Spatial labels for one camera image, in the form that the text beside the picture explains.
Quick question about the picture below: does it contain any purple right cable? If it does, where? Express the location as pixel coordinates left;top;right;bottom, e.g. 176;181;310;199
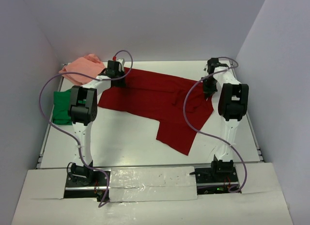
183;56;248;194

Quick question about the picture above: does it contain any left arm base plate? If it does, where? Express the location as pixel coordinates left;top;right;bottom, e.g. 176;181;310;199
65;170;108;190

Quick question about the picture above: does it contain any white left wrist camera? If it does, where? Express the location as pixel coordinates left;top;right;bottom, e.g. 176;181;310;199
112;56;125;67

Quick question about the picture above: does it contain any pink t-shirt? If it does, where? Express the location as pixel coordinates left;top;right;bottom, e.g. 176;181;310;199
59;54;105;86

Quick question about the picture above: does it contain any white cardboard front cover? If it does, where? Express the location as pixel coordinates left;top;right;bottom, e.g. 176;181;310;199
9;163;297;225

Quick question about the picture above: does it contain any green t-shirt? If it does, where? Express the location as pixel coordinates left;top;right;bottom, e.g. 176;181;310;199
52;89;72;125

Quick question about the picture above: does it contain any red t-shirt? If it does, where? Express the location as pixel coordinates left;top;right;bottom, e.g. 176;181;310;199
98;68;214;155

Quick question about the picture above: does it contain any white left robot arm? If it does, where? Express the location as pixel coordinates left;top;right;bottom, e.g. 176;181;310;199
68;59;125;167

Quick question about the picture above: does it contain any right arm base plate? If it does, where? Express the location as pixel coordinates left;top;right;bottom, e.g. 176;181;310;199
190;161;239;195

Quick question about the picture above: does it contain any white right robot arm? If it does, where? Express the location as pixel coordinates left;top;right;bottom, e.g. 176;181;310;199
203;58;249;165

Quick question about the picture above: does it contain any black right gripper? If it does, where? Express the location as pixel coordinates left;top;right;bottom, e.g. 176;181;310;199
201;76;218;99

